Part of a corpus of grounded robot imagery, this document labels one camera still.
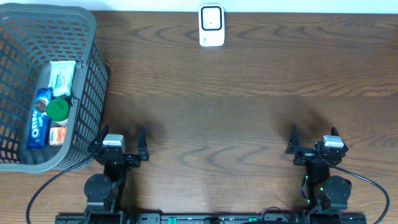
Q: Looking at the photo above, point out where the pale green wet wipes pack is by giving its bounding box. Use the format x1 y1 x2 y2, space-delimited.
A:
48 61 76 97

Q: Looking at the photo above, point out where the small orange snack packet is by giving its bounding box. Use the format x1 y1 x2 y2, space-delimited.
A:
49 127 67 146

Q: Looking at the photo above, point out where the grey plastic shopping basket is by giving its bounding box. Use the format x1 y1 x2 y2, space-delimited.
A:
1 3 109 173

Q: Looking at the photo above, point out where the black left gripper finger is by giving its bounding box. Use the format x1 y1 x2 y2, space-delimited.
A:
136 128 147 154
90 125 109 146

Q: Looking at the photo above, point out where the green lidded white jar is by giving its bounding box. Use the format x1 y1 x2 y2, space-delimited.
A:
46 98 70 126

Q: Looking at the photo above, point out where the blue Oreo cookie pack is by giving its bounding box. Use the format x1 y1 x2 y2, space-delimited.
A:
27 88 53 150

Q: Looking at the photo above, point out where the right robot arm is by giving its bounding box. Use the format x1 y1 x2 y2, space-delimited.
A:
285 127 352 223

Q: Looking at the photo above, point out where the white barcode scanner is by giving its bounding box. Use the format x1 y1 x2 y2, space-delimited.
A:
198 4 225 47

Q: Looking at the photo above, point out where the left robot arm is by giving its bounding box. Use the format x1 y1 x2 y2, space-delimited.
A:
83 126 149 223

